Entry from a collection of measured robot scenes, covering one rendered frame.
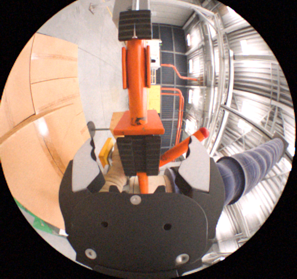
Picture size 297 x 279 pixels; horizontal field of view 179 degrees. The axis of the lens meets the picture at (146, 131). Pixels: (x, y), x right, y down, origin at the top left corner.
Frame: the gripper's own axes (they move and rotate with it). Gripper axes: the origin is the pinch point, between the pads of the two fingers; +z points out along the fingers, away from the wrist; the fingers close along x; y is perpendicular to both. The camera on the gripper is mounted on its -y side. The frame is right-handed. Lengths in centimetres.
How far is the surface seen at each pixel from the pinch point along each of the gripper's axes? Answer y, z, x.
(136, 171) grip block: 5.8, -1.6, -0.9
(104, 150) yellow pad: 10.6, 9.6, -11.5
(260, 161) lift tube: 17, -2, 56
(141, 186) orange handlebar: 12.5, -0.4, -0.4
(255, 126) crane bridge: 25, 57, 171
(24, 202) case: 10.1, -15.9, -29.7
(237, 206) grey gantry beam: 192, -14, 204
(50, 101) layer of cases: -8, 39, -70
